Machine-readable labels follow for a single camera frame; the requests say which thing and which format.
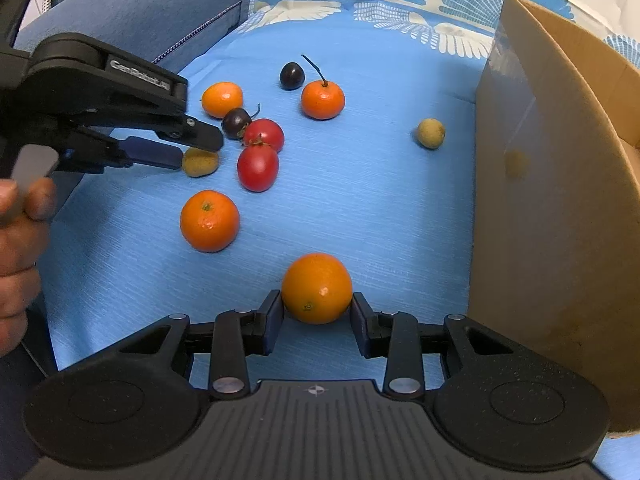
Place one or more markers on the red tomato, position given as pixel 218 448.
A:
pixel 258 167
pixel 264 131

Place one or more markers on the blue patterned table cloth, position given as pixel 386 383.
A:
pixel 359 187

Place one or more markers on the brown cardboard box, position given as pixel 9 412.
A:
pixel 555 262

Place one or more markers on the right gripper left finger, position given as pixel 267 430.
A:
pixel 237 335

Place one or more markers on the large orange tangerine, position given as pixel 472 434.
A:
pixel 316 289

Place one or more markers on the orange tangerine with stem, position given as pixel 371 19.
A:
pixel 321 99

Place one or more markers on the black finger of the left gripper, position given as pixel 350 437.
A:
pixel 189 131

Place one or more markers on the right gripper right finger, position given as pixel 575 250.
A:
pixel 395 337

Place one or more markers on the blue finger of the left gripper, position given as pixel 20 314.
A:
pixel 151 153

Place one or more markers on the dark cherry with stem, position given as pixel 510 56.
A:
pixel 236 121

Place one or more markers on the person's left hand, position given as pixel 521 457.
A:
pixel 23 240

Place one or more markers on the orange tangerine near left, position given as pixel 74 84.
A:
pixel 209 221

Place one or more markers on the dark cherry far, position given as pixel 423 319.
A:
pixel 292 76

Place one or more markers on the small orange tangerine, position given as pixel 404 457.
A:
pixel 218 99

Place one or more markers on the blue denim sofa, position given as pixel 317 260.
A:
pixel 169 33

